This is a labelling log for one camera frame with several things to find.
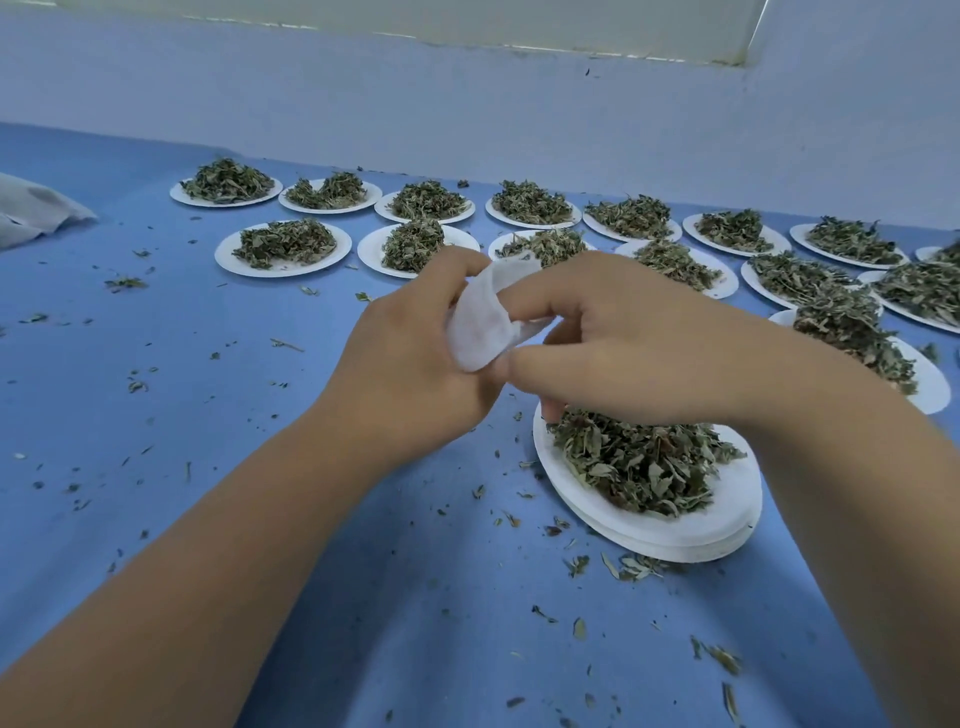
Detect rows of single paper plates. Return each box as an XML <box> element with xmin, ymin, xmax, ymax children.
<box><xmin>169</xmin><ymin>174</ymin><xmax>960</xmax><ymax>417</ymax></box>

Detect small piles of dried leaves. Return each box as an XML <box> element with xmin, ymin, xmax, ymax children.
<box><xmin>180</xmin><ymin>157</ymin><xmax>960</xmax><ymax>397</ymax></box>

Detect large heap of dried leaves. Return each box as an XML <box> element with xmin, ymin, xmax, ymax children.
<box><xmin>549</xmin><ymin>408</ymin><xmax>748</xmax><ymax>520</ymax></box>

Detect person's left forearm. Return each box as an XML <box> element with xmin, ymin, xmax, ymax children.
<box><xmin>0</xmin><ymin>405</ymin><xmax>395</xmax><ymax>728</ymax></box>

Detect person's right forearm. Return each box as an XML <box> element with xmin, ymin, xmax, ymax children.
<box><xmin>738</xmin><ymin>318</ymin><xmax>960</xmax><ymax>728</ymax></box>

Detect person's left hand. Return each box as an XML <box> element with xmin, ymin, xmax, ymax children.
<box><xmin>311</xmin><ymin>246</ymin><xmax>513</xmax><ymax>471</ymax></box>

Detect person's right hand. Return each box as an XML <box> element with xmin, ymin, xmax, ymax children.
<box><xmin>496</xmin><ymin>251</ymin><xmax>768</xmax><ymax>438</ymax></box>

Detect blue table cloth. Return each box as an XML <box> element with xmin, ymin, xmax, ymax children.
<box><xmin>0</xmin><ymin>121</ymin><xmax>960</xmax><ymax>728</ymax></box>

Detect stack of white paper plates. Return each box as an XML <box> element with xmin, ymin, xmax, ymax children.
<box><xmin>532</xmin><ymin>401</ymin><xmax>765</xmax><ymax>565</ymax></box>

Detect scattered dried leaf crumbs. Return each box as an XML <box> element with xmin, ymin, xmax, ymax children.
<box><xmin>0</xmin><ymin>243</ymin><xmax>751</xmax><ymax>728</ymax></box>

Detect white tea bag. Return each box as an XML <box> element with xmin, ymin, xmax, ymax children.
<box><xmin>445</xmin><ymin>258</ymin><xmax>564</xmax><ymax>374</ymax></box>

